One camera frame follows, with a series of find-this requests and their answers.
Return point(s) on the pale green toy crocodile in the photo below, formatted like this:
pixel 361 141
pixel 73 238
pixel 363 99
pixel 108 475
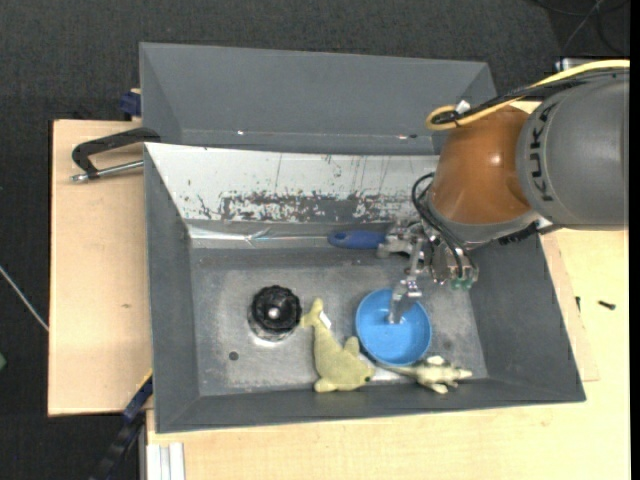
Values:
pixel 435 372

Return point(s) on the blue bowl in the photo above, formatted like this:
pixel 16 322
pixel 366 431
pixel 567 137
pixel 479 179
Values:
pixel 395 340

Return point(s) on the small black screw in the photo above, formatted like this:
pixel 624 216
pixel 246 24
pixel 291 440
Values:
pixel 607 306

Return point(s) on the black round knob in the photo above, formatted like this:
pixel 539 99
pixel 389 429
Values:
pixel 275 312

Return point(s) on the yellow-green toy dolphin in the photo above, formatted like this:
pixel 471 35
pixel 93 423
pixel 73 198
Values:
pixel 335 360

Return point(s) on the grey metal bin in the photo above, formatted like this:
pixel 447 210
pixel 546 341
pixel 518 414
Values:
pixel 310 98

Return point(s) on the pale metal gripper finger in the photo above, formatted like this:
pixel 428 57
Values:
pixel 400 304

